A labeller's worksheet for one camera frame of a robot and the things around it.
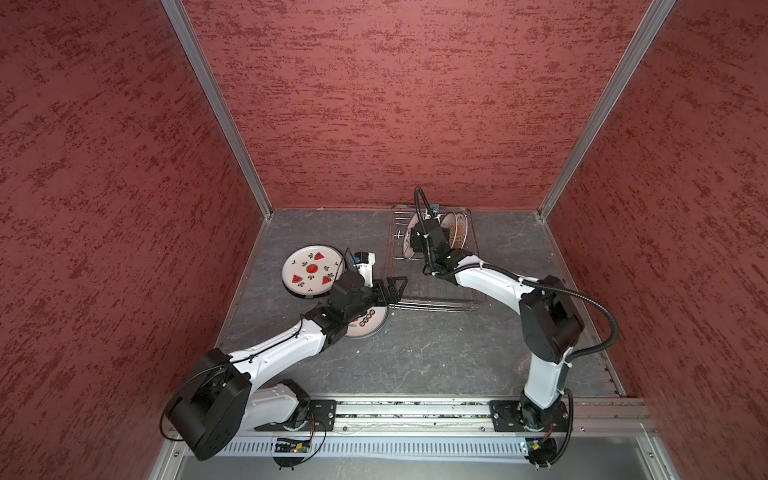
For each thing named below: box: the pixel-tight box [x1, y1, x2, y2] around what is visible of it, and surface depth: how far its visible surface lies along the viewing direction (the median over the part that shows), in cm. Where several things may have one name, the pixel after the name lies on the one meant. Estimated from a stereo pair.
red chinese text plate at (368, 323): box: [345, 305, 389, 339], surface depth 91 cm
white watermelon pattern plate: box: [281, 244, 346, 298], surface depth 102 cm
